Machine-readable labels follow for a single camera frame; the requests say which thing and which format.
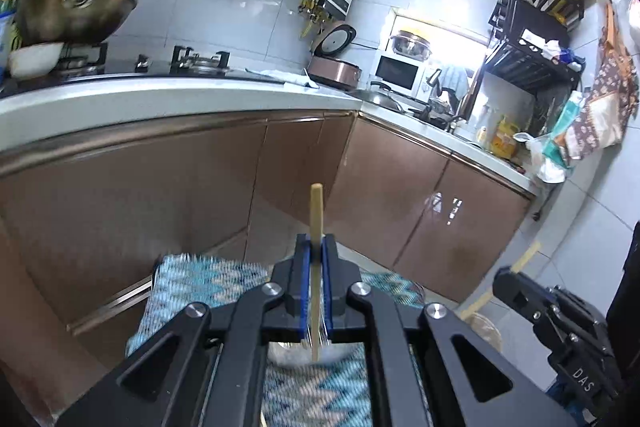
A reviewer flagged brown rice cooker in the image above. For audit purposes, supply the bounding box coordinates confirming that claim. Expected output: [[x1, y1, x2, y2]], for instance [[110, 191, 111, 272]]
[[306, 20, 362, 91]]

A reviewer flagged white microwave oven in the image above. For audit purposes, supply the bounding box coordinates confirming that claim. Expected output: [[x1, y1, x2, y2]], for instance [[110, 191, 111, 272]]
[[371, 51, 433, 102]]

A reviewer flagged yellow oil bottle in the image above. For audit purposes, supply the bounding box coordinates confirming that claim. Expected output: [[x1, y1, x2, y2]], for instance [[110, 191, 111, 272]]
[[490, 116, 520, 159]]

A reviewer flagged metal wok with handle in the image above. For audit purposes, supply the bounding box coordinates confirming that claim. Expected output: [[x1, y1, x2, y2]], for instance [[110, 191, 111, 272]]
[[14, 0, 138, 46]]

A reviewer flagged metal pot on microwave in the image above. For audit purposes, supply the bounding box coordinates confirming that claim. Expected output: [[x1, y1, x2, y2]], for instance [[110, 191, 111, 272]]
[[390, 30, 432, 62]]

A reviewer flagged pan lid on counter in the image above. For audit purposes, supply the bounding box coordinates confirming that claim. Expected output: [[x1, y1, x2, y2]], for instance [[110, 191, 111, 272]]
[[348, 82, 405, 114]]

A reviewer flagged white bowl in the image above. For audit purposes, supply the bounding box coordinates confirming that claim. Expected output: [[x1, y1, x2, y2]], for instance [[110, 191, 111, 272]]
[[8, 42, 64, 80]]

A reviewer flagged black gas stove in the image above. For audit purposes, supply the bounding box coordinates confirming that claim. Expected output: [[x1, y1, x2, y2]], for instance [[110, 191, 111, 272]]
[[49, 42, 284, 84]]

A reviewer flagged patterned hanging apron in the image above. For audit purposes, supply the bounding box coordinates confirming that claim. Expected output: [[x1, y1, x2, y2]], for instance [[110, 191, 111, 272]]
[[548, 1, 639, 169]]

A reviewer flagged black wall rack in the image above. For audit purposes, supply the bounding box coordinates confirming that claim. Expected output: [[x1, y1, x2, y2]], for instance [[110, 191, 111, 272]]
[[483, 0, 584, 94]]

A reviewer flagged trash bin with bag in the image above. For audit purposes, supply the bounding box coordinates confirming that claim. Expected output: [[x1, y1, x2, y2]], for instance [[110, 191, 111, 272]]
[[464, 313, 502, 352]]

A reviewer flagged zigzag patterned table cloth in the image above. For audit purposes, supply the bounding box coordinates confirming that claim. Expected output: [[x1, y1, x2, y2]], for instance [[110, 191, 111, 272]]
[[124, 253, 432, 427]]

